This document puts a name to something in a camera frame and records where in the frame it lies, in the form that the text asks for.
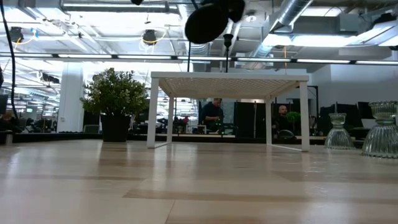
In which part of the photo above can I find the silver ventilation duct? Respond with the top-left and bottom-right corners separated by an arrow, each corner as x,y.
248,0 -> 313,58

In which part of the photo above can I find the black ceiling device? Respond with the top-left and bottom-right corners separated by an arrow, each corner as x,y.
142,29 -> 158,46
9,26 -> 24,44

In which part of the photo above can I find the small background plant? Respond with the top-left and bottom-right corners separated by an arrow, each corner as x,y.
285,111 -> 302,125

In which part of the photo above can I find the white building column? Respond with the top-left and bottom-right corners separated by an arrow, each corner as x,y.
57,62 -> 85,134

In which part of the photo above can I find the black aluminium rig frame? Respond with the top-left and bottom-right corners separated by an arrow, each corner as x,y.
0,132 -> 364,146

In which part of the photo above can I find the long ceiling light strip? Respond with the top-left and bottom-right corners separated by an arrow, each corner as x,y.
0,52 -> 398,65

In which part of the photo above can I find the short black candlestick holder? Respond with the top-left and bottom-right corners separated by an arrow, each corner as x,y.
223,33 -> 234,73

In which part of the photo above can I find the person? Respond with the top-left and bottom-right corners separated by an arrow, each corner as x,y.
272,105 -> 297,140
198,98 -> 225,134

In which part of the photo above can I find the black hanging arm cable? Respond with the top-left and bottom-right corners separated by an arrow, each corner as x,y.
0,0 -> 18,121

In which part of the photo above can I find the white perforated metal shelf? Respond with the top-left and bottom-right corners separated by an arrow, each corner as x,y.
146,71 -> 310,153

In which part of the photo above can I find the artificial green potted plant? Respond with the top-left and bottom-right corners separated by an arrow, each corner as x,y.
80,67 -> 150,143

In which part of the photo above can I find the tall black candlestick holder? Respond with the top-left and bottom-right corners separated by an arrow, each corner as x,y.
184,2 -> 230,45

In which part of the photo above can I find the clear ribbed glass candle holder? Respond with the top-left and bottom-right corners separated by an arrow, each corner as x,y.
361,100 -> 398,159
323,112 -> 356,151

